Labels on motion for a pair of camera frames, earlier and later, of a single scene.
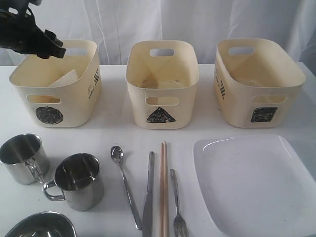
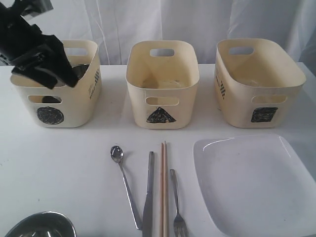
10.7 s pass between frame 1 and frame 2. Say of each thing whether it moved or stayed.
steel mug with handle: moved
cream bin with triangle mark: stayed
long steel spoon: stayed
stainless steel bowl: stayed
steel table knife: stayed
